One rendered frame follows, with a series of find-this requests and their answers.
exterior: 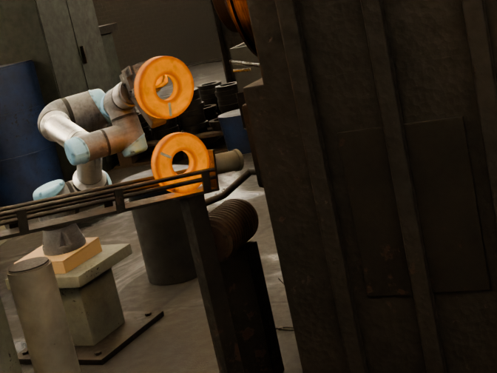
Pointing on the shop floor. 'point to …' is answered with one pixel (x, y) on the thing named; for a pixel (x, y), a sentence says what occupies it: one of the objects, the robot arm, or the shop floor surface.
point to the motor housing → (245, 286)
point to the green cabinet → (57, 52)
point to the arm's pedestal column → (99, 320)
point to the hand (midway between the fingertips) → (162, 79)
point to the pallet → (191, 121)
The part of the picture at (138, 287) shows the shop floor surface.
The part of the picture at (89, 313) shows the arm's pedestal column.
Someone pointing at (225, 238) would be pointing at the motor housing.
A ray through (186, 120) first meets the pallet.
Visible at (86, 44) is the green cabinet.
